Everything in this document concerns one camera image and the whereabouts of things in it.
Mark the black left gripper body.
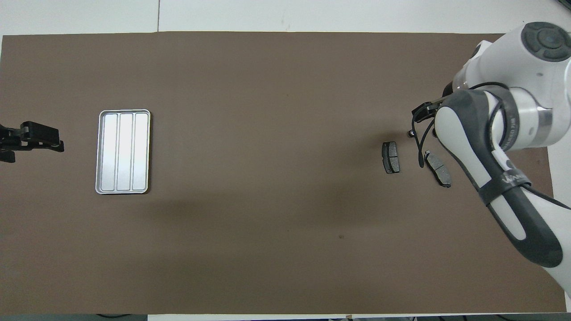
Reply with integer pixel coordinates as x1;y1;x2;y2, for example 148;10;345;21
0;127;23;151

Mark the silver metal tray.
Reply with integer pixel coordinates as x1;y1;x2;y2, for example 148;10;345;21
95;109;151;195

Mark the rectangular dark brake pad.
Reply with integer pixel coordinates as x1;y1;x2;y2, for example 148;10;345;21
382;141;400;174

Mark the curved dark brake pad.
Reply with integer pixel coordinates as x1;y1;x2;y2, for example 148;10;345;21
424;151;452;188

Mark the brown table mat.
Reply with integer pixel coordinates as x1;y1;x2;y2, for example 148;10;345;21
0;31;567;315

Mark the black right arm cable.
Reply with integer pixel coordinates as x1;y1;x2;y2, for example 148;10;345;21
413;82;511;169

